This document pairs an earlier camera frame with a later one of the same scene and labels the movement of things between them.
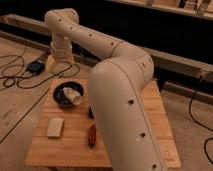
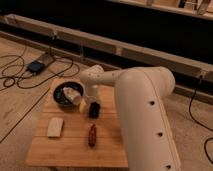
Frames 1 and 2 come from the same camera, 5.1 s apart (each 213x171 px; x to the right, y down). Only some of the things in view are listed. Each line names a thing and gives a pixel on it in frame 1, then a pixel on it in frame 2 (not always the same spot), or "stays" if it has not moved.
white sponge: [55, 126] stays
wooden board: [67, 136] stays
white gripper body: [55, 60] → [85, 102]
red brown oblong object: [92, 135] stays
